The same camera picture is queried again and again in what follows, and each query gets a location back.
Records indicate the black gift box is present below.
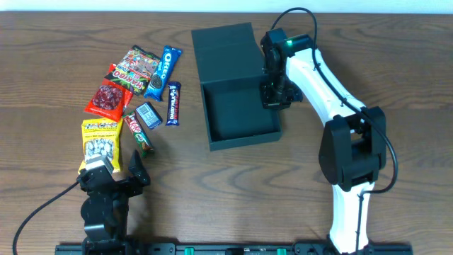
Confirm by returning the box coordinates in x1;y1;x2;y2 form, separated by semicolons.
192;23;282;151

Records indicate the Haribo gummy candy bag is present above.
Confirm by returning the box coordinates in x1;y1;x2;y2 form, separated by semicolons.
105;45;160;96

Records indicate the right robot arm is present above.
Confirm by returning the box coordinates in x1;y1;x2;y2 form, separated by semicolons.
260;28;386;254

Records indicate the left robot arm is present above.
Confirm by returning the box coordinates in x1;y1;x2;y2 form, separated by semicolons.
77;151;151;254

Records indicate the blue Oreo cookie pack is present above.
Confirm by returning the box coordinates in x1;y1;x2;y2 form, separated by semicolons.
144;45;183;101

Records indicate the red green KitKat bar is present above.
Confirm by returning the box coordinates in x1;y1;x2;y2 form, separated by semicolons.
122;111;154;157

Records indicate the yellow sunflower seed bag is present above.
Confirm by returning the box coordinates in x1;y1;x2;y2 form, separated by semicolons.
78;118;122;173

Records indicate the small dark blue carton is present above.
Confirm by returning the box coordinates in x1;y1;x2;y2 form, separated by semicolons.
136;102;162;130

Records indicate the red dried fruit bag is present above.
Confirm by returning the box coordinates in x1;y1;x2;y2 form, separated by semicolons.
84;79;133;122

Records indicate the Dairy Milk chocolate bar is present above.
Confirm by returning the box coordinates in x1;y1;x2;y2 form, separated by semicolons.
166;81;181;126

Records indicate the right black cable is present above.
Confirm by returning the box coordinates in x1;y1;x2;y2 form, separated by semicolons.
270;6;399;255

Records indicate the black mounting rail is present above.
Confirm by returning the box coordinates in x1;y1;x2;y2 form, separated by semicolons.
55;242;414;255

